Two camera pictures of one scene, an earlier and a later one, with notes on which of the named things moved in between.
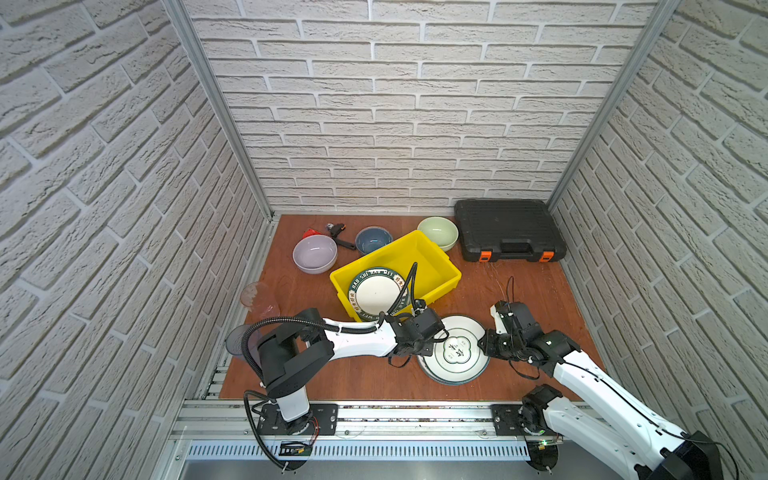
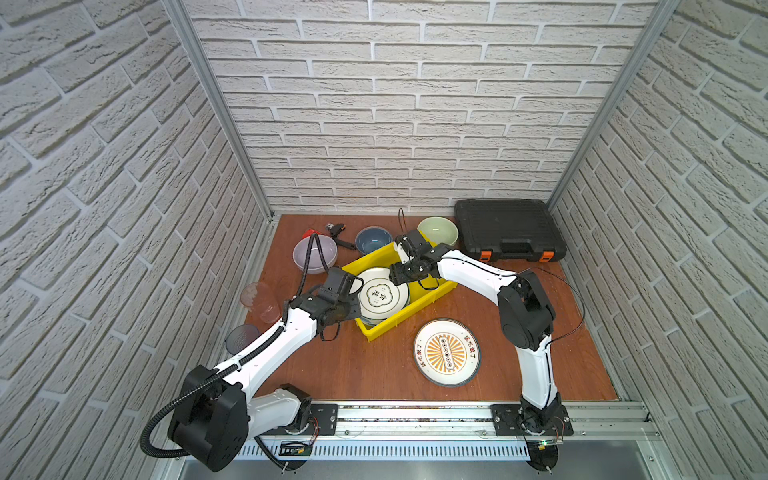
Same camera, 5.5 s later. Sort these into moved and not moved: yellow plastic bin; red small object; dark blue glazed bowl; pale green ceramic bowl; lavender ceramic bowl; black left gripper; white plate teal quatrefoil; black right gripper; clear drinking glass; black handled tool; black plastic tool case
Moved: white plate teal quatrefoil; yellow plastic bin; black left gripper; black right gripper
Not moved: dark blue glazed bowl; lavender ceramic bowl; black handled tool; red small object; pale green ceramic bowl; clear drinking glass; black plastic tool case
